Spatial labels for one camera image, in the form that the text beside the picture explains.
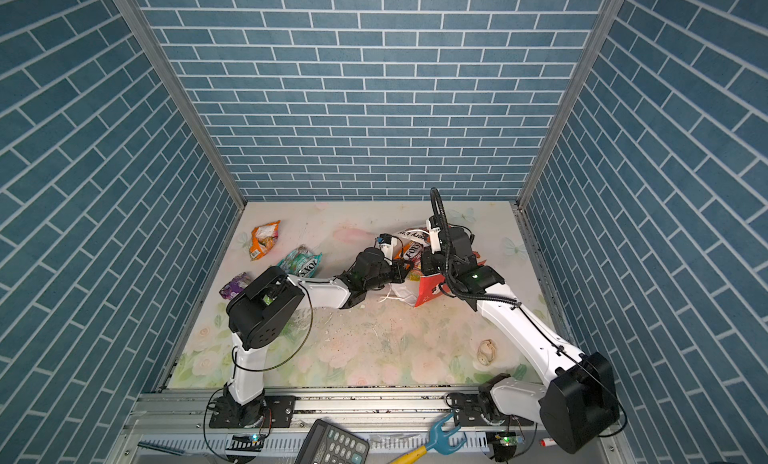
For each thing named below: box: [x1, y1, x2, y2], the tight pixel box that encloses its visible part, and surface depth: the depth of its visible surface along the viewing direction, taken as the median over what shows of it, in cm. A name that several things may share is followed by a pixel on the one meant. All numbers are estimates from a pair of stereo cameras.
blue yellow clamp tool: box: [391, 412, 468, 464], surface depth 69 cm
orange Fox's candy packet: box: [403, 241, 424, 269], surface depth 93 cm
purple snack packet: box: [219, 272, 252, 300], surface depth 93 cm
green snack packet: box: [277, 244, 323, 278], surface depth 100 cm
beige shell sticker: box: [477, 338, 497, 366], surface depth 86 cm
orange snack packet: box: [249, 220, 281, 261], surface depth 104 cm
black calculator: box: [294, 419, 370, 464], surface depth 69 cm
